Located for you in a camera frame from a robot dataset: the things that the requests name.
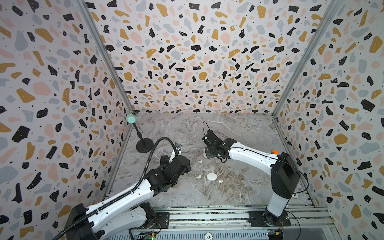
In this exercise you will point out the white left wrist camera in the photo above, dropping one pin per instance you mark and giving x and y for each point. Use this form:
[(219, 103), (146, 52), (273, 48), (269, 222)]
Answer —
[(178, 147)]

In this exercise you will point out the aluminium corner frame post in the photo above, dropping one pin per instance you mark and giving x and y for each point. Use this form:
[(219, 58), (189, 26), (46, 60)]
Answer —
[(87, 17), (328, 16)]

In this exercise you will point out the aluminium corner frame post right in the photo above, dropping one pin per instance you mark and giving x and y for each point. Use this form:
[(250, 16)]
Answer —
[(328, 16)]

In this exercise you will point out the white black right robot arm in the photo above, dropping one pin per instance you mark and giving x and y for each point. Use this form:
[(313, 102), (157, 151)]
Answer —
[(280, 167)]

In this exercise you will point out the aluminium corner frame post left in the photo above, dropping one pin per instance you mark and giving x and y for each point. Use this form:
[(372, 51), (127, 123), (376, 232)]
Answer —
[(87, 17)]

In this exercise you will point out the black stand with green ball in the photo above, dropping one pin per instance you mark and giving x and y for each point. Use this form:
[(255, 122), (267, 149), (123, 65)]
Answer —
[(144, 145)]

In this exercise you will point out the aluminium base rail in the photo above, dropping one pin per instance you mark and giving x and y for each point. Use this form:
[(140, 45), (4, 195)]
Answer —
[(231, 223)]

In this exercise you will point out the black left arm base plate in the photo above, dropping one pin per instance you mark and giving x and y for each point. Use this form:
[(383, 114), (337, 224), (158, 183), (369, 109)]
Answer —
[(159, 220)]

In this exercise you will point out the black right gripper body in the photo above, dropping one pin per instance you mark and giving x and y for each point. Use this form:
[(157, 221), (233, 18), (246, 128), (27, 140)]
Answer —
[(212, 144)]

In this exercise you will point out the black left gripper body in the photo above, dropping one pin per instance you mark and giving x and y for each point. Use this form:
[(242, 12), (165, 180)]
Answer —
[(188, 169)]

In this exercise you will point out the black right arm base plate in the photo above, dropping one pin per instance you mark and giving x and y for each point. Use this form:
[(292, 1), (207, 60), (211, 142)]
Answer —
[(266, 219)]

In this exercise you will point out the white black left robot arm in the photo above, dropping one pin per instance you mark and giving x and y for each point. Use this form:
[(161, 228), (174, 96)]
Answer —
[(128, 209)]

